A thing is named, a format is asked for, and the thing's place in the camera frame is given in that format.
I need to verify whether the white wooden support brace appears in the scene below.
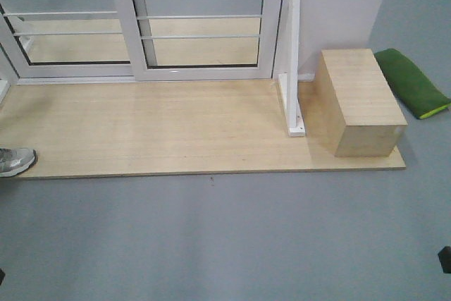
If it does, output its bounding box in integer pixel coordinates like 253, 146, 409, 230
277, 0, 306, 137

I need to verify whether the plywood base platform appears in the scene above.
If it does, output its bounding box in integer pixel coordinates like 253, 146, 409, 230
1, 80, 405, 179

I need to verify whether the plywood box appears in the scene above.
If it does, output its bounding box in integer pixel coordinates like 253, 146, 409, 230
314, 49, 407, 157

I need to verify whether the white fixed glass panel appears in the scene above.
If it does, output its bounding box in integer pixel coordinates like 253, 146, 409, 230
1, 0, 132, 82

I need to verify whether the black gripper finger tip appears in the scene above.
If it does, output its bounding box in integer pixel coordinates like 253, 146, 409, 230
438, 245, 451, 274
0, 269, 6, 285

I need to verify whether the white sliding glass door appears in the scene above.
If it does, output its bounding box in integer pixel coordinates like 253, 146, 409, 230
114, 0, 283, 81

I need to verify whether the green cushion bag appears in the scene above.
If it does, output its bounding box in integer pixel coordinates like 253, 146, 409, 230
374, 49, 450, 120

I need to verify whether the grey sneaker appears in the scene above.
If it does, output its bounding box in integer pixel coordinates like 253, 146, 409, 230
1, 148, 37, 178

